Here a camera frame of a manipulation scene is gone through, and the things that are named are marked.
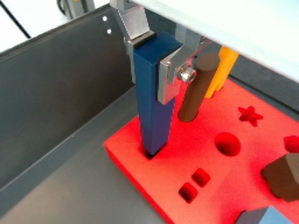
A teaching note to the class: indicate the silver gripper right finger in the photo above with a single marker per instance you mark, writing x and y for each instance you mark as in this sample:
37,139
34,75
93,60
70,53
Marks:
175,67

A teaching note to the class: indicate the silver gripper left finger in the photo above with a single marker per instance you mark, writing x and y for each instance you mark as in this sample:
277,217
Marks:
134,25

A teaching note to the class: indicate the dark blue rectangle block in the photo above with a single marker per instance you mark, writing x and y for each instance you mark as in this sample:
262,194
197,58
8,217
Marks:
155,115

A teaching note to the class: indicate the red foam peg board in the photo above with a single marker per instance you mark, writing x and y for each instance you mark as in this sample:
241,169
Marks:
203,178

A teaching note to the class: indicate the brown cylinder peg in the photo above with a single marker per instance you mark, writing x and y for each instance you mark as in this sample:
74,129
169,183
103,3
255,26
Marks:
206,66

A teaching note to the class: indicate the yellow forked peg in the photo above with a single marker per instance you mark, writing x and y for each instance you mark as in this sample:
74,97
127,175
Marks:
229,57

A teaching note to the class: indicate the brown heart-shaped peg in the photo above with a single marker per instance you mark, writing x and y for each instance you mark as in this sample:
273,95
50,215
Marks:
282,177

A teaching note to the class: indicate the light blue notched peg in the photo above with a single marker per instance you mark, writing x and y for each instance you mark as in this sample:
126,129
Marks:
265,215

